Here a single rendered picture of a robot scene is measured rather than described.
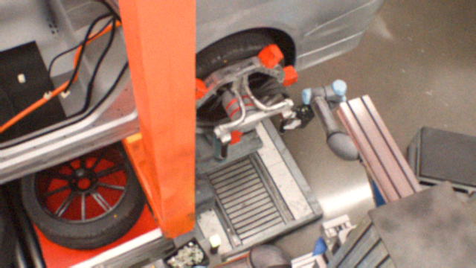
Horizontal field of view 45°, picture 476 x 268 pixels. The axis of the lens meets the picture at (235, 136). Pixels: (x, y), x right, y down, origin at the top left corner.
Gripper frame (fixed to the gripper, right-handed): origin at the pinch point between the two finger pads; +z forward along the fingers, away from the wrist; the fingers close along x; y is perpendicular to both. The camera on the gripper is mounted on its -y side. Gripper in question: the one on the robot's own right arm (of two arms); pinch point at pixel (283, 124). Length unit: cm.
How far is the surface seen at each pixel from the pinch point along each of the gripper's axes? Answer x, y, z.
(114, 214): -5, -33, 95
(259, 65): -20.6, 29.1, 6.7
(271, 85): -12.4, 21.7, 3.7
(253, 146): -23, -66, -2
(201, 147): -34, -60, 30
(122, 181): -31, -56, 82
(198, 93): -21, 25, 39
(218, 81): -21.0, 28.7, 28.4
